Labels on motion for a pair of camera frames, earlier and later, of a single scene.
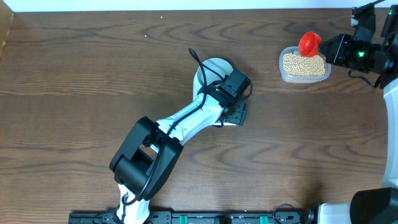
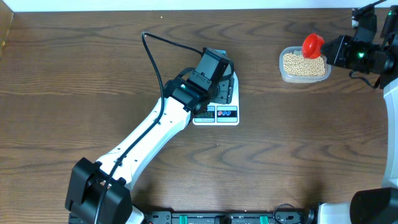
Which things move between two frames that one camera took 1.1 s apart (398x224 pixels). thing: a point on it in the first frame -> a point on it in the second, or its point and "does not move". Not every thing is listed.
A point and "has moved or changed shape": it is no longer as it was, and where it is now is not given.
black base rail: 203,217 does not move
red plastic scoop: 309,44 has moved or changed shape
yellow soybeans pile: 297,65 does not move
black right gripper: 342,42 does not move
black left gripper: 237,111 -> 223,87
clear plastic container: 295,68 does not move
